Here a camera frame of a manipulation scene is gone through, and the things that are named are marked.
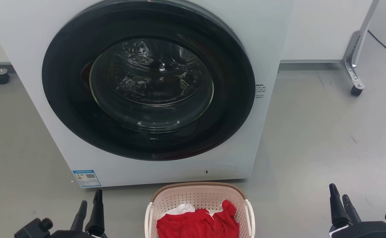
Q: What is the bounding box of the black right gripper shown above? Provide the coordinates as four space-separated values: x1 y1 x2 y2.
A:
329 183 386 238

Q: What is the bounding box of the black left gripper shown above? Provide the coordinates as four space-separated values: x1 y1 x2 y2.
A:
14 189 108 238

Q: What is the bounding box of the beige perforated laundry basket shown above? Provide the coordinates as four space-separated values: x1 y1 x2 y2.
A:
144 181 256 238

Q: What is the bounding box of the blue energy label sticker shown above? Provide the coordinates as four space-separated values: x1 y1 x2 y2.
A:
72 170 102 188

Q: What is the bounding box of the white garment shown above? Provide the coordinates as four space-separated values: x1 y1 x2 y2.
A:
161 204 196 218

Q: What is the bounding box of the red garment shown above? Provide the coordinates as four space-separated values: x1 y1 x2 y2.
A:
157 200 240 238

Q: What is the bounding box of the black round washing machine door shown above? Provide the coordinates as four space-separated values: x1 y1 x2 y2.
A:
42 0 256 161

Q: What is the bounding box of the round drain filter cover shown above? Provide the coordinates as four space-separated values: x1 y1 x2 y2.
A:
204 163 237 179

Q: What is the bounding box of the white front-load washing machine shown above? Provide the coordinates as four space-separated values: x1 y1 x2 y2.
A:
0 0 294 189

